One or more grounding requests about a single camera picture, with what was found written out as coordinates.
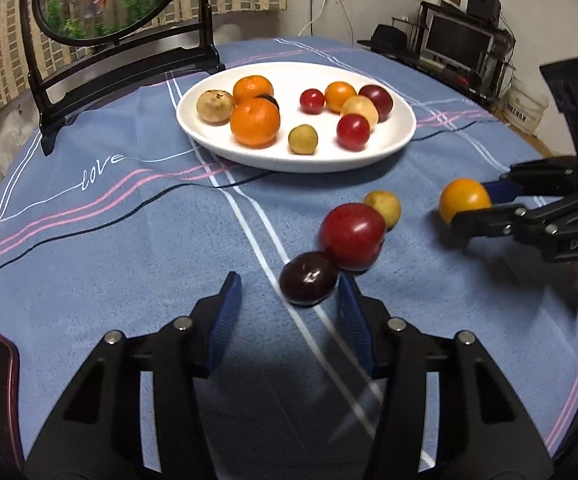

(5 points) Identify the white cable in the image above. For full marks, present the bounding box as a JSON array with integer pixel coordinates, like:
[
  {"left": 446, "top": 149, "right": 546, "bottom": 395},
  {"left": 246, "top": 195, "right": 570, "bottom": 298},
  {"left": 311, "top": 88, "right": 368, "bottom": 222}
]
[{"left": 296, "top": 0, "right": 330, "bottom": 38}]

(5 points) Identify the black hat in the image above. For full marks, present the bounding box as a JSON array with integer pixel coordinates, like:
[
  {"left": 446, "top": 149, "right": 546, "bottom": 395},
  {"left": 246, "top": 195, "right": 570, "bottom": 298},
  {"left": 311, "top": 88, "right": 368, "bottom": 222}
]
[{"left": 357, "top": 24, "right": 417, "bottom": 58}]

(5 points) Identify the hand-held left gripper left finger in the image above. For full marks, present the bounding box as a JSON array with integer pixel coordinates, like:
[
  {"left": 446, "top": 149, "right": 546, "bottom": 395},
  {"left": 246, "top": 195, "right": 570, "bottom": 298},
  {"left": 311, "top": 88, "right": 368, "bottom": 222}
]
[{"left": 23, "top": 271, "right": 244, "bottom": 480}]

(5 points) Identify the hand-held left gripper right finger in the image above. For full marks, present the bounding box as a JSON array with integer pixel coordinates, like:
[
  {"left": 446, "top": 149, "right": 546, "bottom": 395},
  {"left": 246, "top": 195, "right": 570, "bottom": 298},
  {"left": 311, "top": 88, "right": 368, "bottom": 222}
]
[{"left": 336, "top": 274, "right": 555, "bottom": 480}]

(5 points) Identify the round goldfish screen with stand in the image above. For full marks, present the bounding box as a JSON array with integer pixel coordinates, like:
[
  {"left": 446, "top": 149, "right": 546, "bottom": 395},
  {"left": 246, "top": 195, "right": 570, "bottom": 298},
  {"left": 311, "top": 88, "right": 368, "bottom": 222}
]
[{"left": 19, "top": 0, "right": 227, "bottom": 157}]

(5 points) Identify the red cherry tomato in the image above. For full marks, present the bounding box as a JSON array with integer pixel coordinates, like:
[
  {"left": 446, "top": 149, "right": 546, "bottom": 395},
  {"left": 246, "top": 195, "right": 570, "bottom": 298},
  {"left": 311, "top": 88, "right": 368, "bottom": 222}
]
[
  {"left": 336, "top": 113, "right": 372, "bottom": 151},
  {"left": 299, "top": 88, "right": 326, "bottom": 114}
]

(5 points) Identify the small orange tomato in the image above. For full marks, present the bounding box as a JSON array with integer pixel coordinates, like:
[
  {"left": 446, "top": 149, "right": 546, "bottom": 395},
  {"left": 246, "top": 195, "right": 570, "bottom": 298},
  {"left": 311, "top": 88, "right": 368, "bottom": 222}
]
[{"left": 324, "top": 81, "right": 358, "bottom": 113}]

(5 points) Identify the small yellow-green plum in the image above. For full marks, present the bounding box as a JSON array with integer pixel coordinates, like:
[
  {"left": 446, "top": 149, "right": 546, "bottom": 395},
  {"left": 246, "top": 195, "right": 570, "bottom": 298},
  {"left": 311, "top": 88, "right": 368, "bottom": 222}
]
[
  {"left": 288, "top": 125, "right": 319, "bottom": 155},
  {"left": 363, "top": 190, "right": 402, "bottom": 231}
]

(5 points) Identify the mandarin orange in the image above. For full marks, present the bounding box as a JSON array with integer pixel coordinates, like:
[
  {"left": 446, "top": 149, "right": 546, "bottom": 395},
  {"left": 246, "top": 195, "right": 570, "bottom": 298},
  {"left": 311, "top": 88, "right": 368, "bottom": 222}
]
[
  {"left": 232, "top": 75, "right": 275, "bottom": 106},
  {"left": 230, "top": 97, "right": 281, "bottom": 148}
]

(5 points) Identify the black speaker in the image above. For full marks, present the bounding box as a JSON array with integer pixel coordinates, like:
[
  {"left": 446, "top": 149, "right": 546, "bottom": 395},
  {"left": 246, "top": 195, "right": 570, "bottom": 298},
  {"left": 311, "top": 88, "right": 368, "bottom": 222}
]
[{"left": 466, "top": 0, "right": 501, "bottom": 23}]

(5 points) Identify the white oval plate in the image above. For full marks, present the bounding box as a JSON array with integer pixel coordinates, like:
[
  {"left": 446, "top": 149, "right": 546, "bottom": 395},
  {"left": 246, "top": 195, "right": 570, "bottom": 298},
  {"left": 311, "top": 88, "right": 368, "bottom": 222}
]
[{"left": 176, "top": 61, "right": 417, "bottom": 174}]

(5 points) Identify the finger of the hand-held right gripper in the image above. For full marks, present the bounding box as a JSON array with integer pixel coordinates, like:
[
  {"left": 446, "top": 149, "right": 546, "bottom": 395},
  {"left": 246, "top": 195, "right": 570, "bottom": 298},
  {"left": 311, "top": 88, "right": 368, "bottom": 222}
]
[
  {"left": 452, "top": 191, "right": 578, "bottom": 239},
  {"left": 482, "top": 156, "right": 578, "bottom": 202}
]

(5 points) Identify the white plastic bucket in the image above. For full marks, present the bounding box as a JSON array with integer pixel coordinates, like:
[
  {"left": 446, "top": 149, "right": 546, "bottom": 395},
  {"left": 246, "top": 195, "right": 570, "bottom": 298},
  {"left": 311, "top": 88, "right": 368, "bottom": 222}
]
[{"left": 502, "top": 77, "right": 550, "bottom": 133}]

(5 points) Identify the tan speckled pear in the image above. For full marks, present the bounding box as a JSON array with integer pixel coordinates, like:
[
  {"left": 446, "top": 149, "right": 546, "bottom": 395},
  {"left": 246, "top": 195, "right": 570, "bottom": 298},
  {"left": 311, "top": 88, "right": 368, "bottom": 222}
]
[{"left": 196, "top": 89, "right": 236, "bottom": 125}]

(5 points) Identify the pale yellow plum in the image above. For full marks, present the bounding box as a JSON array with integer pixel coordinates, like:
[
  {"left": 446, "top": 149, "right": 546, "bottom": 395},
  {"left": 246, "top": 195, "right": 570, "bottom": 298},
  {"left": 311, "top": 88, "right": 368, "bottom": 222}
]
[{"left": 340, "top": 95, "right": 379, "bottom": 131}]

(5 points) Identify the computer monitor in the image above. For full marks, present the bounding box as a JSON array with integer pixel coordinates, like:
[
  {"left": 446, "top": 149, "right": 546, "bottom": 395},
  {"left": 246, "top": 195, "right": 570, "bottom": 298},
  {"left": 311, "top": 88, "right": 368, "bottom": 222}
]
[{"left": 421, "top": 12, "right": 495, "bottom": 68}]

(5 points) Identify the yellow-orange tomato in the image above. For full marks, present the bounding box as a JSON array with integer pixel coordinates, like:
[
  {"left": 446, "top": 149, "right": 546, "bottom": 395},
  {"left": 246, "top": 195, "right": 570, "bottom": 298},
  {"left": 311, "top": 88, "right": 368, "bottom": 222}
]
[{"left": 438, "top": 178, "right": 493, "bottom": 225}]

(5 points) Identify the red plum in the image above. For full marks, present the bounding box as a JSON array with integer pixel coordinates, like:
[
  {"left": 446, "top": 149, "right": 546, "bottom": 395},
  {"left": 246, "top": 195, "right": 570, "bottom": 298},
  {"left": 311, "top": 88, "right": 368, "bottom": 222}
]
[
  {"left": 318, "top": 203, "right": 386, "bottom": 271},
  {"left": 358, "top": 85, "right": 394, "bottom": 123}
]

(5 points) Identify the black desk rack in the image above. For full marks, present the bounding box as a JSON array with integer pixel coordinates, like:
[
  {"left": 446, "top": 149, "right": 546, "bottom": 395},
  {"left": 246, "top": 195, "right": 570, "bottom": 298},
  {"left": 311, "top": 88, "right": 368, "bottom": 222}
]
[{"left": 391, "top": 0, "right": 517, "bottom": 106}]

